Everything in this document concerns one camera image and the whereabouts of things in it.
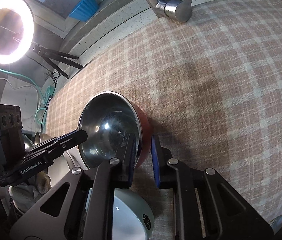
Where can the light blue ceramic bowl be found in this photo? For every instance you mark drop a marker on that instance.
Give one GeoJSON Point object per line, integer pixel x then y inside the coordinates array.
{"type": "Point", "coordinates": [132, 216]}

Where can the left gloved hand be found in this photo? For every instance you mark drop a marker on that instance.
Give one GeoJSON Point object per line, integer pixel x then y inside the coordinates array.
{"type": "Point", "coordinates": [25, 195]}

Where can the ring light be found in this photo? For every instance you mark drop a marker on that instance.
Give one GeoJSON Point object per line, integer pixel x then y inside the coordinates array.
{"type": "Point", "coordinates": [16, 30]}

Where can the red steel small bowl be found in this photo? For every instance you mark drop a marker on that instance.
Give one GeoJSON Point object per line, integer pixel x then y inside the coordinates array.
{"type": "Point", "coordinates": [108, 119]}

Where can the beige plaid cloth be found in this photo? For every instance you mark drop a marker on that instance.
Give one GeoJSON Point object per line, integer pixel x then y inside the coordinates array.
{"type": "Point", "coordinates": [211, 89]}

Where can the white plate gold leaves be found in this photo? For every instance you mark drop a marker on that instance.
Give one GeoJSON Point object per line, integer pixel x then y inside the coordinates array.
{"type": "Point", "coordinates": [63, 164]}

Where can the chrome kitchen faucet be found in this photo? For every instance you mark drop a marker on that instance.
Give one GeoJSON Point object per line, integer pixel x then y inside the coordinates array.
{"type": "Point", "coordinates": [177, 10]}

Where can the black inline light remote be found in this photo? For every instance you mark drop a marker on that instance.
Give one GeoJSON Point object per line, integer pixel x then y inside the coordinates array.
{"type": "Point", "coordinates": [48, 101]}

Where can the blue ribbed cup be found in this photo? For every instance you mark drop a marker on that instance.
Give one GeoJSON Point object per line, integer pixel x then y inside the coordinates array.
{"type": "Point", "coordinates": [84, 10]}

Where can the large steel bowl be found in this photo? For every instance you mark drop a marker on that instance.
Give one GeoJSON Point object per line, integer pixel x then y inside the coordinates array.
{"type": "Point", "coordinates": [42, 139]}

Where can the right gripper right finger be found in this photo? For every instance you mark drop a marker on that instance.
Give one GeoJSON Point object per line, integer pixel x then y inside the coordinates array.
{"type": "Point", "coordinates": [206, 206]}

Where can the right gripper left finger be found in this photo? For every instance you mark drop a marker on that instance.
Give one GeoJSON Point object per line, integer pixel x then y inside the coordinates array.
{"type": "Point", "coordinates": [81, 203]}

